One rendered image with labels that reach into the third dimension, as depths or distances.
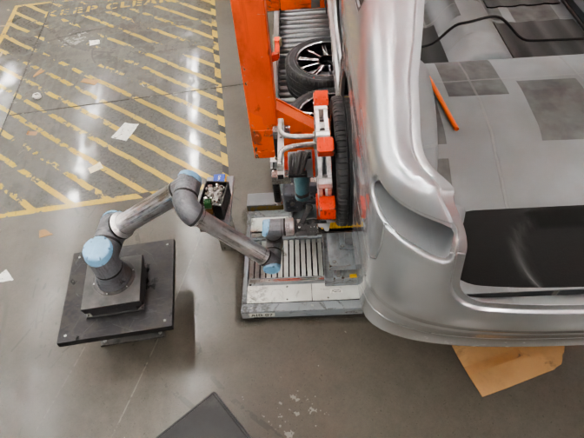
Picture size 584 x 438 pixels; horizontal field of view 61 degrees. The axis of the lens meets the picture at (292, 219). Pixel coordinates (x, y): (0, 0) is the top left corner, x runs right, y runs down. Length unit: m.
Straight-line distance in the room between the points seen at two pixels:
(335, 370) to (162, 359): 0.97
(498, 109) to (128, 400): 2.42
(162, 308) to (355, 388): 1.11
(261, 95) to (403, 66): 1.34
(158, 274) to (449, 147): 1.70
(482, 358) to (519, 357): 0.19
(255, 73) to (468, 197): 1.26
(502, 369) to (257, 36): 2.14
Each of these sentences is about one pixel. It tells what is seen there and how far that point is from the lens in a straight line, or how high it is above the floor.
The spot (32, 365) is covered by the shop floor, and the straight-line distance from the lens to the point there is 3.30.
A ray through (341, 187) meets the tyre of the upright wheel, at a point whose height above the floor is 0.97.
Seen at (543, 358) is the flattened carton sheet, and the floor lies 0.01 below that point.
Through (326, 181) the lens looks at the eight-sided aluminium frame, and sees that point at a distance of 2.30.
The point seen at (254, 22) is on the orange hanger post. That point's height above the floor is 1.40.
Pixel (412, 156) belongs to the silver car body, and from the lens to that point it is 1.42.
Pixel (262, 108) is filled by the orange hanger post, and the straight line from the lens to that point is 2.89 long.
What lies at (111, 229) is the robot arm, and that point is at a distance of 2.74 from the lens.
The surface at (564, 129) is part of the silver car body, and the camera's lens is 2.69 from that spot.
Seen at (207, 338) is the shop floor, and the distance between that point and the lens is 3.00.
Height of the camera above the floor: 2.58
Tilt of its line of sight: 48 degrees down
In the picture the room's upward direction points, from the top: 5 degrees counter-clockwise
